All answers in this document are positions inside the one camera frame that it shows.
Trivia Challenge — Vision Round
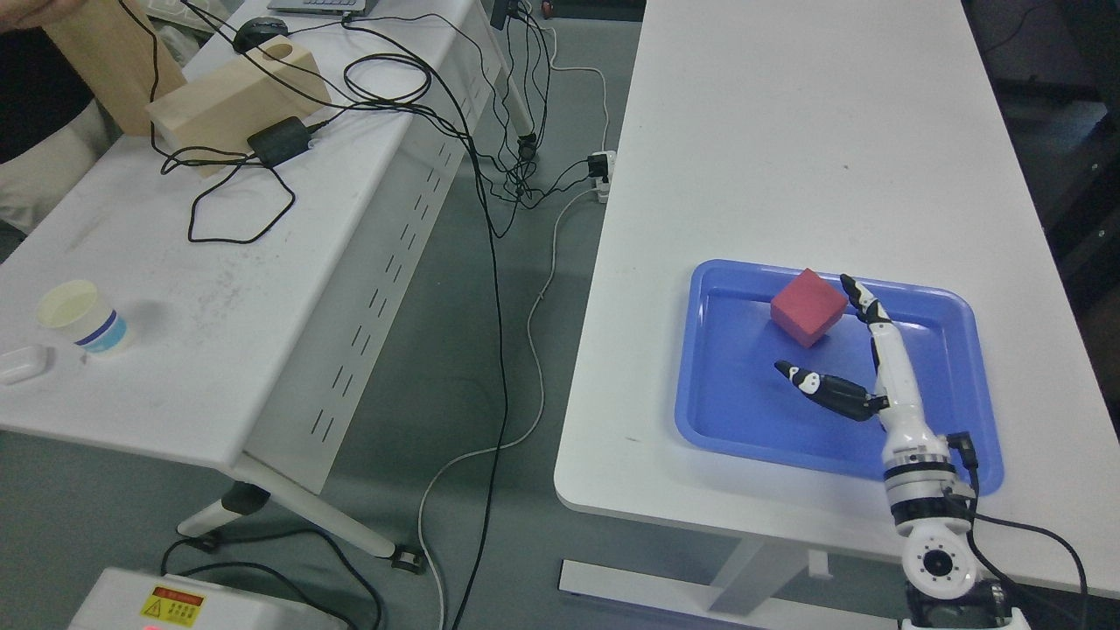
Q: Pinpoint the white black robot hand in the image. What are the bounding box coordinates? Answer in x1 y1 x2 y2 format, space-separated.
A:
773 274 952 471

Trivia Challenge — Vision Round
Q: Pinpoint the pink foam block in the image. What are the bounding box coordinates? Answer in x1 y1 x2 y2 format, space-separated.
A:
769 268 849 348

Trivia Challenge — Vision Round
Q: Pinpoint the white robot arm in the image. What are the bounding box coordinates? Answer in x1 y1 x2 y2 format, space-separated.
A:
883 453 1029 629

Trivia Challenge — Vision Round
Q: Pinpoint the blue plastic tray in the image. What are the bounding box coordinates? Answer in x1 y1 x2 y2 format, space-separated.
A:
675 260 1005 494

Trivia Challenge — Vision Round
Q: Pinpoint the wooden block with hole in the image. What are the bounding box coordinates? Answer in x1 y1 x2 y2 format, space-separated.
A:
144 36 332 177

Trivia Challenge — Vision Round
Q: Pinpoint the white table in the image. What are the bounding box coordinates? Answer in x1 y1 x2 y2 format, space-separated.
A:
556 1 1117 629

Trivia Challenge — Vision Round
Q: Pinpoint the white power strip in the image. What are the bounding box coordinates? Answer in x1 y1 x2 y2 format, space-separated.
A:
587 150 617 204

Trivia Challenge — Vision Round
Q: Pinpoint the white folding desk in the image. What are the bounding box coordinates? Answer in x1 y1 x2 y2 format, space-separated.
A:
0 0 535 574

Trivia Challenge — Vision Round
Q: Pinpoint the black power adapter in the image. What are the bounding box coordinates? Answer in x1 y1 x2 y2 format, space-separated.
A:
248 115 312 168

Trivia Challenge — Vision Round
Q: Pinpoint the black computer mouse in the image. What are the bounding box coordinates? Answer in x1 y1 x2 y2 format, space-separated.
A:
231 16 291 53

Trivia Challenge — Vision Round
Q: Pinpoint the white box appliance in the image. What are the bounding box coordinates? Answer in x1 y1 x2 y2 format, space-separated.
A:
68 567 347 629

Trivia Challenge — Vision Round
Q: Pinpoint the paper cup blue band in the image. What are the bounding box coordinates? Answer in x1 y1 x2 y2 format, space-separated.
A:
35 279 137 358

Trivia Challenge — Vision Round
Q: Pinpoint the white earbud case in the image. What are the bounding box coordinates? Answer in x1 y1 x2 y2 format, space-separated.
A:
1 344 49 386

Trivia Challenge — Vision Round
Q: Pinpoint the seated person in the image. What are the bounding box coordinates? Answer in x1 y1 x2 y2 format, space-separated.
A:
1 1 112 235

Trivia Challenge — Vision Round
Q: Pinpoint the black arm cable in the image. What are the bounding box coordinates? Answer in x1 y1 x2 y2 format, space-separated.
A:
943 430 1090 630

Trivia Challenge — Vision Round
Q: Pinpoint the grey floor cable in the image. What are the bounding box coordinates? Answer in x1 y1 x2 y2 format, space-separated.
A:
416 26 613 630

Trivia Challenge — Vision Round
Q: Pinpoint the black floor cable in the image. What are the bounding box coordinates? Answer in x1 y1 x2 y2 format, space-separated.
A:
118 0 561 630

